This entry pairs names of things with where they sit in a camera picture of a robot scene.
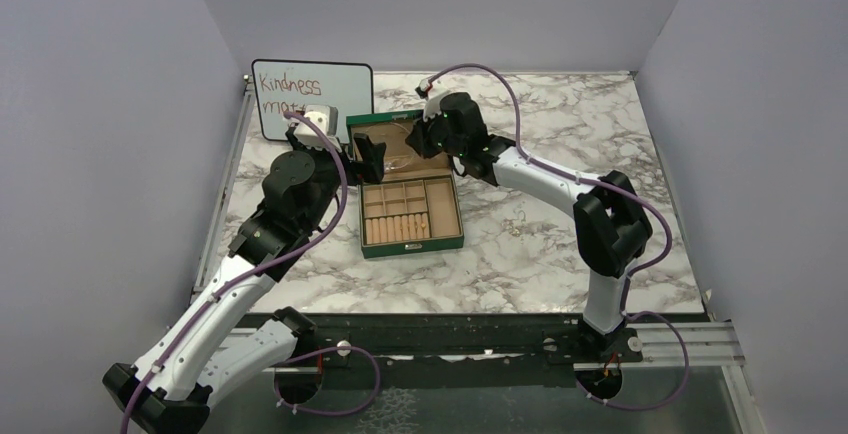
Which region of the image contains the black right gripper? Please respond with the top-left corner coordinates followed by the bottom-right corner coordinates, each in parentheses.
top-left (404, 105), bottom-right (465, 161)

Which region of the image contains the silver chain necklace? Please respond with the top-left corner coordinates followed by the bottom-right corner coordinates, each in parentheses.
top-left (370, 122), bottom-right (419, 174)

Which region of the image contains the green jewelry box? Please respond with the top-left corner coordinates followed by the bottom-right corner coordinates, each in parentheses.
top-left (346, 110), bottom-right (465, 259)

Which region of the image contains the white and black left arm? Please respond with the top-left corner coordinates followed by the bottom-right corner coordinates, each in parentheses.
top-left (103, 130), bottom-right (387, 433)

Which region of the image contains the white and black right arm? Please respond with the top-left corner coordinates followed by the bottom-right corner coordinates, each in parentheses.
top-left (406, 92), bottom-right (653, 361)

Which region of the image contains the whiteboard with red writing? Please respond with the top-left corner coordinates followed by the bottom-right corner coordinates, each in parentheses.
top-left (251, 59), bottom-right (375, 144)

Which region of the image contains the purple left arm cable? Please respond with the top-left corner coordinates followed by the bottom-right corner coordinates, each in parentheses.
top-left (119, 109), bottom-right (382, 434)

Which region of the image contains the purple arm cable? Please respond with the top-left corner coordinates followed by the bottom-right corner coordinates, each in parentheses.
top-left (119, 109), bottom-right (382, 434)
top-left (423, 63), bottom-right (692, 412)

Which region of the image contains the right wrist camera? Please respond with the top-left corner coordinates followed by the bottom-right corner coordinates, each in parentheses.
top-left (415, 78), bottom-right (451, 122)

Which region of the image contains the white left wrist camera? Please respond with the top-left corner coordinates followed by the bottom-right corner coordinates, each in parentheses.
top-left (285, 105), bottom-right (341, 150)

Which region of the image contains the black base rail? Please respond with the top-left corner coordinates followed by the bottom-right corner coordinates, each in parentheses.
top-left (268, 313), bottom-right (643, 397)

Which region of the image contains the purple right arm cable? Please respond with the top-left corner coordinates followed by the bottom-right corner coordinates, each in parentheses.
top-left (423, 63), bottom-right (692, 412)

